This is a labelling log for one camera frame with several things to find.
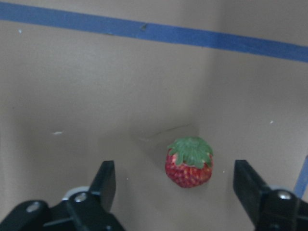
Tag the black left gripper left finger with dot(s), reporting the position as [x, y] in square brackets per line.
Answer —
[88, 210]

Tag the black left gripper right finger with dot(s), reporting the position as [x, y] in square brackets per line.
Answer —
[268, 209]

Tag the strawberry plate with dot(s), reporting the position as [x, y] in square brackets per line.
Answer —
[189, 162]

